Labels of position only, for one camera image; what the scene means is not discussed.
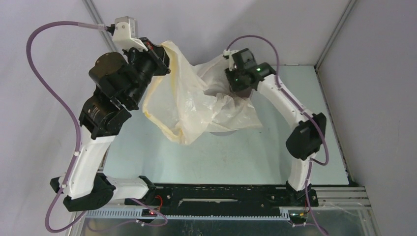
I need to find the grey plastic trash bin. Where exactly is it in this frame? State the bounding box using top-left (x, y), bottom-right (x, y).
top-left (208, 88), bottom-right (255, 137)

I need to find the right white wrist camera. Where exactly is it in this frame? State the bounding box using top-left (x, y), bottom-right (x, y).
top-left (223, 49), bottom-right (238, 71)

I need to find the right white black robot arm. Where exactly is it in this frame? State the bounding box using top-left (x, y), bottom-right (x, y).
top-left (223, 48), bottom-right (327, 206)

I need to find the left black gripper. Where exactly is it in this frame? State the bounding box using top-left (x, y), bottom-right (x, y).
top-left (122, 37), bottom-right (173, 107)

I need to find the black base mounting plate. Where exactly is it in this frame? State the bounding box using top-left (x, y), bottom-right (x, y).
top-left (140, 184), bottom-right (319, 216)

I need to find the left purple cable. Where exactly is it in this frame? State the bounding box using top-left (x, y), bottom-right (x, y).
top-left (26, 21), bottom-right (168, 234)

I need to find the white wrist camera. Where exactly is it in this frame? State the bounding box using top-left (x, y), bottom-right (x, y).
top-left (107, 16), bottom-right (148, 52)
top-left (223, 49), bottom-right (238, 71)

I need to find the translucent cream trash bag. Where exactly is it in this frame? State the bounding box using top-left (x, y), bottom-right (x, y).
top-left (142, 41), bottom-right (262, 145)

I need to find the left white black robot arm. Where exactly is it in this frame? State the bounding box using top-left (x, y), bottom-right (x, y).
top-left (50, 38), bottom-right (170, 212)

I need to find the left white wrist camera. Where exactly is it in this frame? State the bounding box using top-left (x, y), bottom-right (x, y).
top-left (107, 16), bottom-right (148, 52)

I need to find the aluminium frame post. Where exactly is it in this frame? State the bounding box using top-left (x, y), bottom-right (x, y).
top-left (82, 0), bottom-right (122, 54)
top-left (314, 0), bottom-right (358, 72)

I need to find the left aluminium frame post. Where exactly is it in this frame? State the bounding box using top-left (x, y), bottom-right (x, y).
top-left (82, 0), bottom-right (122, 54)

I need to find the grey slotted cable duct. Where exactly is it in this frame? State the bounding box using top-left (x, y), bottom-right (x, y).
top-left (85, 208), bottom-right (290, 221)

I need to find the right aluminium frame post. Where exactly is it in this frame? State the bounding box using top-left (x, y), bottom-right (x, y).
top-left (314, 0), bottom-right (358, 72)

